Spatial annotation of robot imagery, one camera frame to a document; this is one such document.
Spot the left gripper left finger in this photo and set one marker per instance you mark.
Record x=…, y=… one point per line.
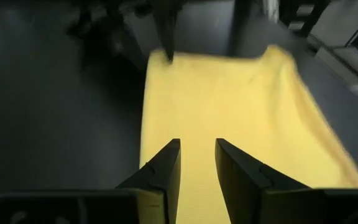
x=160, y=180

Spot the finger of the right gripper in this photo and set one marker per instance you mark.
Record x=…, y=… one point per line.
x=166, y=31

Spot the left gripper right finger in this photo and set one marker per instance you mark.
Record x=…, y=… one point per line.
x=244, y=186

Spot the yellow microfiber towel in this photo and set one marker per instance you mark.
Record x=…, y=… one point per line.
x=228, y=109

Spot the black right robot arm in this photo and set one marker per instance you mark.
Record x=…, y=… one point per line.
x=104, y=18

